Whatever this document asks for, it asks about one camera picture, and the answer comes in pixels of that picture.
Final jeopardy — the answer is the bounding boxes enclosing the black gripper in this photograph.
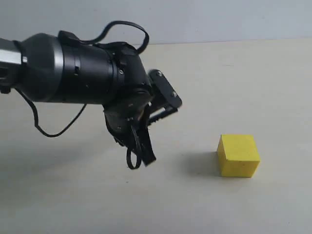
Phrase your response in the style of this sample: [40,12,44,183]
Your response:
[104,69,182,146]

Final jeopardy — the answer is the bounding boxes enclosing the yellow foam cube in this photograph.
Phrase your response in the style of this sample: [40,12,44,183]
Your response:
[217,134,260,178]

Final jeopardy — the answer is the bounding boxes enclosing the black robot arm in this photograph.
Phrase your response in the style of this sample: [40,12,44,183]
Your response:
[0,31,182,144]

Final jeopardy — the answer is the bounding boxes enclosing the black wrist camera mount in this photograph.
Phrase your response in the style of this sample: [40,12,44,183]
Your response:
[137,104,156,166]

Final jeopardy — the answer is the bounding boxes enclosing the black cable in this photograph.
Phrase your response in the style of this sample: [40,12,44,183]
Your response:
[18,20,150,170]

